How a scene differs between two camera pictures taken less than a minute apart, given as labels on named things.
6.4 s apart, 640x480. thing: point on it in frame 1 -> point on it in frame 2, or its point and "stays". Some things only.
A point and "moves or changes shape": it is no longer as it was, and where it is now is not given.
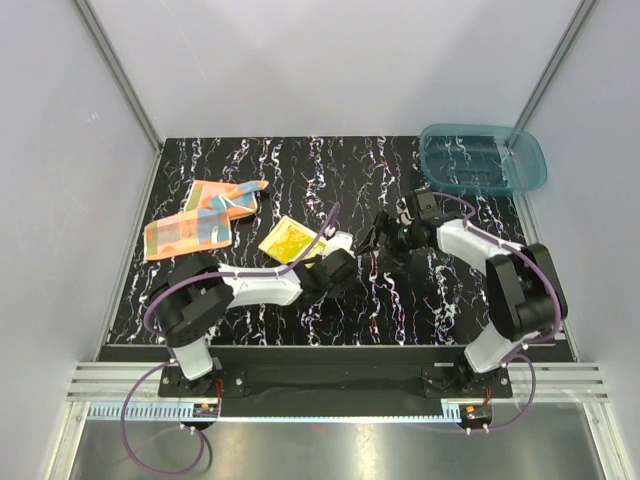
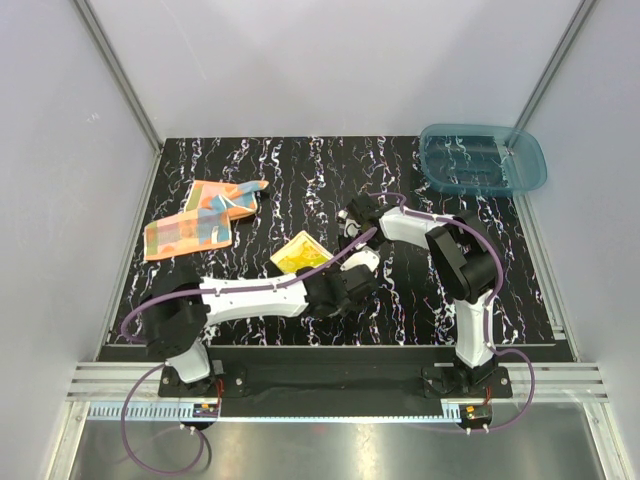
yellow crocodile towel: (290, 241) moves or changes shape
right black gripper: (387, 225) -> (345, 240)
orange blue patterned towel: (205, 224) stays
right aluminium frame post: (556, 61) stays
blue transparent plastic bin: (482, 159) stays
